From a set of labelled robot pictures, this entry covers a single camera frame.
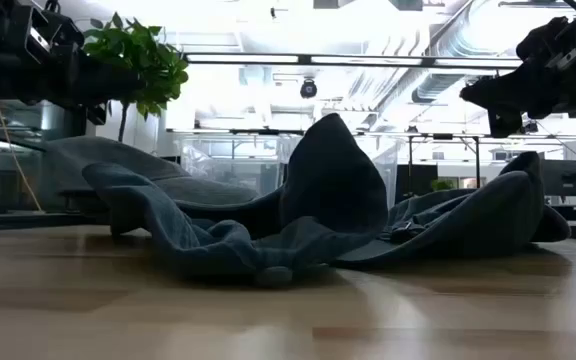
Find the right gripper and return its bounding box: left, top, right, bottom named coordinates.
left=460, top=29, right=576, bottom=139

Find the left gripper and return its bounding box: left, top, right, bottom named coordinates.
left=17, top=47, right=144, bottom=126

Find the navy blue cap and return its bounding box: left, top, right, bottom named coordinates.
left=531, top=203, right=573, bottom=244

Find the dark blue denim cap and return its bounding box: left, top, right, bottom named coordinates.
left=81, top=112, right=390, bottom=290

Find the potted green plant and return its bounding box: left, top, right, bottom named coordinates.
left=80, top=12, right=190, bottom=145

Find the black metal rack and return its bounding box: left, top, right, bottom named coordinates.
left=406, top=132, right=483, bottom=197

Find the small green background plant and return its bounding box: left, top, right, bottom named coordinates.
left=430, top=178, right=457, bottom=194

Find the dark computer monitor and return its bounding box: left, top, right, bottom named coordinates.
left=540, top=159, right=576, bottom=198

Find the ceiling light bar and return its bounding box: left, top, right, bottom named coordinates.
left=183, top=51, right=524, bottom=70

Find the silver ceiling air duct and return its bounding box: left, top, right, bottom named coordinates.
left=347, top=0, right=524, bottom=105

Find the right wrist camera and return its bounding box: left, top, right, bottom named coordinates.
left=515, top=14, right=576, bottom=71

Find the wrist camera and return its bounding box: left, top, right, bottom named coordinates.
left=5, top=2, right=87, bottom=64
left=515, top=14, right=576, bottom=71

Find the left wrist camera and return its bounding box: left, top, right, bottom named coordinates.
left=5, top=2, right=87, bottom=64

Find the yellow cable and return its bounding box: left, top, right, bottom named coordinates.
left=0, top=98, right=44, bottom=212

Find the black ceiling dome camera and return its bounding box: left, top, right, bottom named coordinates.
left=299, top=78, right=319, bottom=100

